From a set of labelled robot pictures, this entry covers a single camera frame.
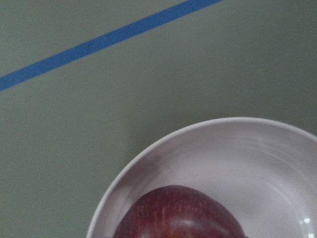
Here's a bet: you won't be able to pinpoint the red apple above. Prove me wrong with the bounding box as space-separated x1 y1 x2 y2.
113 185 245 238

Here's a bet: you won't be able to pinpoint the pink plate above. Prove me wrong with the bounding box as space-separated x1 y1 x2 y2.
87 118 317 238

